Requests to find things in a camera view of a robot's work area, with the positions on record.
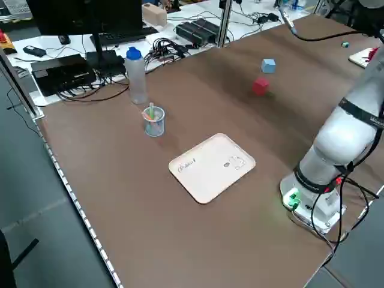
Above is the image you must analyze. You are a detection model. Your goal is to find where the red foam block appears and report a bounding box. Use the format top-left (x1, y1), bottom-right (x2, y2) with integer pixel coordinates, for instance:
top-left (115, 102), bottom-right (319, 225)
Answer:
top-left (251, 76), bottom-right (270, 97)

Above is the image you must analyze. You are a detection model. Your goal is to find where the blue foam block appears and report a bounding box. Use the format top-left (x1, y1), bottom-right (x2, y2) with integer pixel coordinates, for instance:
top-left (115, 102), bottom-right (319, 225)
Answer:
top-left (260, 58), bottom-right (277, 74)

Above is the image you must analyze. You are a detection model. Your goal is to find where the cream tray with rabbit print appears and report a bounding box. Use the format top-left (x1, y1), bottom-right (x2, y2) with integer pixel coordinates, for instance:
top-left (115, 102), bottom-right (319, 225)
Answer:
top-left (167, 133), bottom-right (257, 205)

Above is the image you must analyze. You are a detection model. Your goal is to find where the clear plastic pen cup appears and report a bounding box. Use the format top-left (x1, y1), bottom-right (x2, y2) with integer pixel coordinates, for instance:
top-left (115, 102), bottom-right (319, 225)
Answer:
top-left (142, 107), bottom-right (166, 138)

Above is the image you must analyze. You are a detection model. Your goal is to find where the clear bottle with blue cap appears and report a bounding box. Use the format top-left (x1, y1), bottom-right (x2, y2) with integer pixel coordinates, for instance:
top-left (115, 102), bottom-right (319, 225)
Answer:
top-left (124, 46), bottom-right (149, 105)

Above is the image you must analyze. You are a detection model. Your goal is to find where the black finned power supply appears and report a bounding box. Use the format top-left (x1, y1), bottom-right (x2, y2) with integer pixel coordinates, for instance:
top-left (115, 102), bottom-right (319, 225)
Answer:
top-left (191, 18), bottom-right (224, 38)
top-left (175, 22), bottom-right (217, 48)

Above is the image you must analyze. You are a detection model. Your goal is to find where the black keyboard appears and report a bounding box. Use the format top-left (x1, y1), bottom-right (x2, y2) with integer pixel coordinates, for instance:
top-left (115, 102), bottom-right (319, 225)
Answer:
top-left (98, 26), bottom-right (159, 46)

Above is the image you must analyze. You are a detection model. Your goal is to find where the light wooden box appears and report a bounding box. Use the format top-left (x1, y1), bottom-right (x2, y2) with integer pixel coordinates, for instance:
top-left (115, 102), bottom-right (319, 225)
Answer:
top-left (141, 3), bottom-right (167, 26)

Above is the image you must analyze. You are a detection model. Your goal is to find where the black monitor stand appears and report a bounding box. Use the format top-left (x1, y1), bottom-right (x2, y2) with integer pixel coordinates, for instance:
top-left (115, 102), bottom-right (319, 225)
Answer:
top-left (86, 31), bottom-right (125, 71)

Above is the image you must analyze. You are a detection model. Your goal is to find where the small black power adapter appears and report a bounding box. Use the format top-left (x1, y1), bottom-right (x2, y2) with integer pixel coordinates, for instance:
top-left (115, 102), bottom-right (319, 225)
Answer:
top-left (257, 13), bottom-right (281, 25)

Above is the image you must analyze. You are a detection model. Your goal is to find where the flat black electronics box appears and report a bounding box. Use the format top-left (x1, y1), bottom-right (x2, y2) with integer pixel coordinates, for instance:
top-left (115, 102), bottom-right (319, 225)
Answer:
top-left (31, 53), bottom-right (97, 97)

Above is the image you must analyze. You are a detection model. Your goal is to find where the black computer monitor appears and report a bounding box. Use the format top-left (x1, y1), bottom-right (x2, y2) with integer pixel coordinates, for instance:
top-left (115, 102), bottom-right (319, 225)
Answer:
top-left (28, 0), bottom-right (143, 37)

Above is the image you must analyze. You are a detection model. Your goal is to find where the small black handheld device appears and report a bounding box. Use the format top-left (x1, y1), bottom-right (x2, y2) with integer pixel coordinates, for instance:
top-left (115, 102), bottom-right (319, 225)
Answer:
top-left (23, 45), bottom-right (47, 58)

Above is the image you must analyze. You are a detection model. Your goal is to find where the red emergency stop button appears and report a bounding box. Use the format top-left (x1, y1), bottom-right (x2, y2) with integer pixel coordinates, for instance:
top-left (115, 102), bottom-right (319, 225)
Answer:
top-left (0, 29), bottom-right (15, 55)

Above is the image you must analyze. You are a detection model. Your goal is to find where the black cable bundle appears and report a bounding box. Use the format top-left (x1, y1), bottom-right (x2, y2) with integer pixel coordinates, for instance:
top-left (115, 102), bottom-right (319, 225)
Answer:
top-left (145, 37), bottom-right (193, 65)

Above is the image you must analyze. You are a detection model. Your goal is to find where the aluminium frame post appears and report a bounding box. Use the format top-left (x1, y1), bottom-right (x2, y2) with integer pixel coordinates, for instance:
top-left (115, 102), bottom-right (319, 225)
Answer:
top-left (218, 0), bottom-right (233, 47)

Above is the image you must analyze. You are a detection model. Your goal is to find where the black arm foot cable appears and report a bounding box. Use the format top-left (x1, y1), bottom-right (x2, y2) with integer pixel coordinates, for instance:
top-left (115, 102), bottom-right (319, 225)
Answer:
top-left (310, 161), bottom-right (380, 245)

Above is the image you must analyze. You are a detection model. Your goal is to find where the black cable with grey connector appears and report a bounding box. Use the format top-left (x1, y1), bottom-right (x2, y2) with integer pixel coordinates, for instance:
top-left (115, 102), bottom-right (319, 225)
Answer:
top-left (278, 7), bottom-right (361, 41)

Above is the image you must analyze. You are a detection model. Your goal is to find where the aluminium table edge rail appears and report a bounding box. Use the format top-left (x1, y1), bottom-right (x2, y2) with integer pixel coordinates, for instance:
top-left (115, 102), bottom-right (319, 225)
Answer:
top-left (0, 47), bottom-right (45, 121)

